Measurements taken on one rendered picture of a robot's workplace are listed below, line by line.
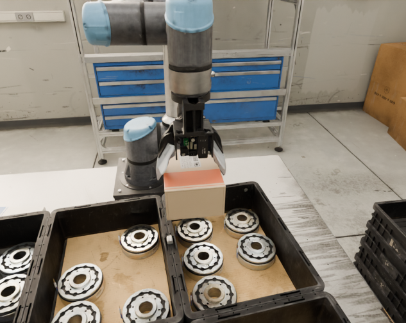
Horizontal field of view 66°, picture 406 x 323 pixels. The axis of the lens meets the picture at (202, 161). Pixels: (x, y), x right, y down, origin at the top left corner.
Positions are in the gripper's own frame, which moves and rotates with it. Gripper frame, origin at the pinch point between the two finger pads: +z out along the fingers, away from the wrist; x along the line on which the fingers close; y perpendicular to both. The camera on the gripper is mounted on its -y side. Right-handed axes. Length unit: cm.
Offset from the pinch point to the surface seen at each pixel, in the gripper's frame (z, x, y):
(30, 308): 17.4, -33.4, 16.0
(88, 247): 27.5, -28.5, -8.5
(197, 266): 24.2, 0.7, 5.1
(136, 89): 46, -24, -194
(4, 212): 32, -60, -32
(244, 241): 24.6, 14.3, -2.0
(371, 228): 63, 86, -37
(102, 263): 27.5, -23.8, -2.3
